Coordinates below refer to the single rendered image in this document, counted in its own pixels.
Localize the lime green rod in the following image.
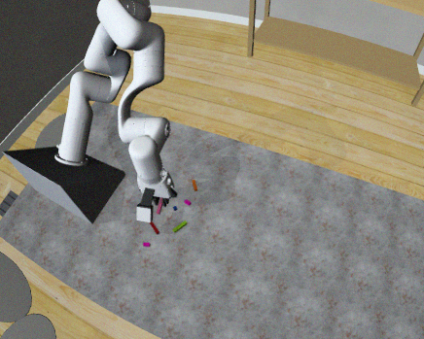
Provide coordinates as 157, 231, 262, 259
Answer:
173, 221, 187, 233

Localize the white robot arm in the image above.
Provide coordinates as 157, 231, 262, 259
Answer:
54, 0, 170, 185

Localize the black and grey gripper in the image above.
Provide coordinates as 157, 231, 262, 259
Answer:
137, 173, 178, 207

